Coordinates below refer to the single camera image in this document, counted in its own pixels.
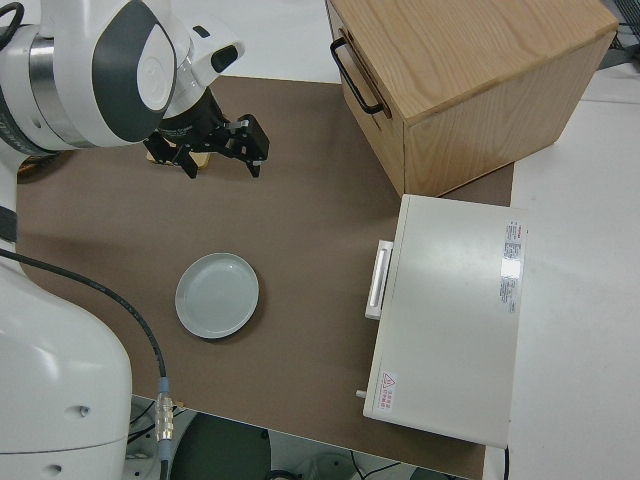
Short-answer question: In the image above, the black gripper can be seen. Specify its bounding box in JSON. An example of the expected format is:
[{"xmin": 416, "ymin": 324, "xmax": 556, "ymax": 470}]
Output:
[{"xmin": 143, "ymin": 88, "xmax": 272, "ymax": 180}]

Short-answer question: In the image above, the gray plate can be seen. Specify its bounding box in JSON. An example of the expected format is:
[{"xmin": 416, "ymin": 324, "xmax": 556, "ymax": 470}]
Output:
[{"xmin": 174, "ymin": 252, "xmax": 261, "ymax": 341}]

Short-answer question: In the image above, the small wooden block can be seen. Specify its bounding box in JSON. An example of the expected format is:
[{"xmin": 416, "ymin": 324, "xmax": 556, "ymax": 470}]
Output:
[{"xmin": 145, "ymin": 149, "xmax": 212, "ymax": 170}]

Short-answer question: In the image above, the brown table mat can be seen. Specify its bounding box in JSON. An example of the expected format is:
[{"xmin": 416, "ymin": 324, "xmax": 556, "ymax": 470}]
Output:
[{"xmin": 14, "ymin": 74, "xmax": 516, "ymax": 474}]

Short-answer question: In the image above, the large wooden box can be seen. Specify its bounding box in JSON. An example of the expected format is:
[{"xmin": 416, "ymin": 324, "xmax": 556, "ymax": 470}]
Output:
[{"xmin": 324, "ymin": 0, "xmax": 620, "ymax": 199}]

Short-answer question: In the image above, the white toaster oven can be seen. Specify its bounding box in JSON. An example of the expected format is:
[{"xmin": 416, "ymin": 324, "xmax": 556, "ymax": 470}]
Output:
[{"xmin": 354, "ymin": 193, "xmax": 530, "ymax": 448}]

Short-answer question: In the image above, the black metal box handle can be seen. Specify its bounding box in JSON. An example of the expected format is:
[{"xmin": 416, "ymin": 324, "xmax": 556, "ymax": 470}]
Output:
[{"xmin": 329, "ymin": 38, "xmax": 386, "ymax": 115}]

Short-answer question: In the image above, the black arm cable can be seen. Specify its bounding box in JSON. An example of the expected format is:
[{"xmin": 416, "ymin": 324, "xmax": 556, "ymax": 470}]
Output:
[{"xmin": 0, "ymin": 2, "xmax": 177, "ymax": 480}]

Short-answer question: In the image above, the dark round base plate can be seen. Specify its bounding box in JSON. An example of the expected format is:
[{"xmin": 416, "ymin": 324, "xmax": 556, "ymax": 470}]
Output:
[{"xmin": 167, "ymin": 412, "xmax": 272, "ymax": 480}]

